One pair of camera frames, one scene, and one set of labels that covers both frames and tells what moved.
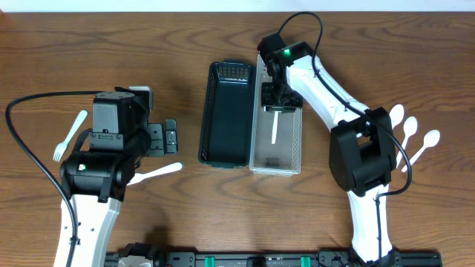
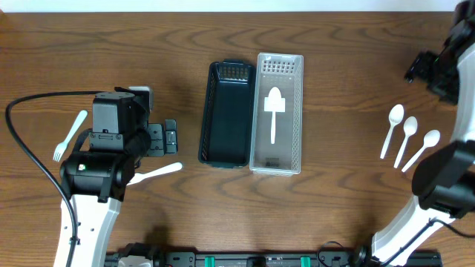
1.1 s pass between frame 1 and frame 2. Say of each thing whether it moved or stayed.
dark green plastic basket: stayed
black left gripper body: stayed
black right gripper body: moved
